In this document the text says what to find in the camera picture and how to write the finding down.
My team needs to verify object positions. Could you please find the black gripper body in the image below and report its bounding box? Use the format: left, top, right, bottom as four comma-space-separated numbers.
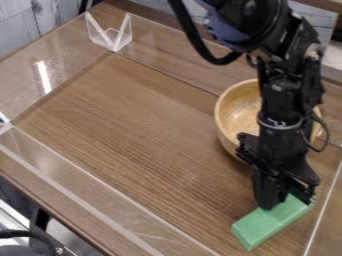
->
236, 121, 321, 203

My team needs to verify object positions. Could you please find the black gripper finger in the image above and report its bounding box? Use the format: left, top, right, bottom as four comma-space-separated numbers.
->
252, 168, 289, 210

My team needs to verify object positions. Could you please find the green rectangular block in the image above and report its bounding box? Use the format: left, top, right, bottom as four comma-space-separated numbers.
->
232, 195, 314, 251

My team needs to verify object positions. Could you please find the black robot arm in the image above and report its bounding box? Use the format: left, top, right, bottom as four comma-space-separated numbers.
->
197, 0, 325, 210

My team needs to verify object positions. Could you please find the brown wooden bowl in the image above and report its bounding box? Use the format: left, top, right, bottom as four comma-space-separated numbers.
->
213, 78, 324, 159

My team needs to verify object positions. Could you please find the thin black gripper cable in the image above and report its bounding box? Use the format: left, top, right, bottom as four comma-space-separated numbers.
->
298, 111, 332, 154

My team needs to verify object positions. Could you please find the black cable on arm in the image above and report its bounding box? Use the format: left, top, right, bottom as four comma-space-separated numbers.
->
166, 0, 245, 66

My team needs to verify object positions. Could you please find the clear acrylic tray wall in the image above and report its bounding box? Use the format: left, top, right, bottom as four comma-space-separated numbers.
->
0, 120, 220, 256

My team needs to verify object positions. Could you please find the clear acrylic corner bracket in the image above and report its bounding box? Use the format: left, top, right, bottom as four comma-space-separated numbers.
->
86, 12, 133, 52

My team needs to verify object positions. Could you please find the black cable lower left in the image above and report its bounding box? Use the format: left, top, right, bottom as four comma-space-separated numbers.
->
0, 229, 65, 256

